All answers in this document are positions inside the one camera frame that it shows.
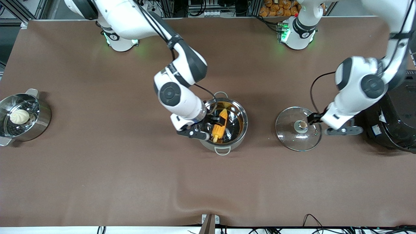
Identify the perforated steel steamer basket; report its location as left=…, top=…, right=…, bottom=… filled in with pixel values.
left=1, top=97, right=40, bottom=137

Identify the brown table cloth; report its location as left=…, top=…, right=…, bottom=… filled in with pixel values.
left=0, top=17, right=416, bottom=227

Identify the steel steamer pot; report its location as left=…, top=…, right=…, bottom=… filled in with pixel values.
left=0, top=88, right=52, bottom=147

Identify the black rice cooker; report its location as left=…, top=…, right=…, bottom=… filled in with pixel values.
left=354, top=70, right=416, bottom=153

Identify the metal table bracket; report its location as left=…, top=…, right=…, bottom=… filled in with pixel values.
left=201, top=214, right=220, bottom=234

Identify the steel cooking pot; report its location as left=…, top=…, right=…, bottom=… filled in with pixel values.
left=199, top=91, right=249, bottom=156

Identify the yellow toy corn cob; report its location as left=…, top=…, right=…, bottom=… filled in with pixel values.
left=212, top=109, right=228, bottom=143

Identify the white steamed bun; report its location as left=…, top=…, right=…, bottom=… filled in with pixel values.
left=10, top=109, right=30, bottom=125

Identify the white power strip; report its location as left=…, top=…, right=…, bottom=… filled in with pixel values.
left=188, top=10, right=222, bottom=18

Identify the black looped cable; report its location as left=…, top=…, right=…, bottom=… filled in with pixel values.
left=302, top=214, right=326, bottom=228

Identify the orange snack bag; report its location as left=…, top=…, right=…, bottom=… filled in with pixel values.
left=259, top=0, right=301, bottom=17

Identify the glass pot lid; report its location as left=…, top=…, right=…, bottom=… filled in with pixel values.
left=276, top=107, right=323, bottom=152

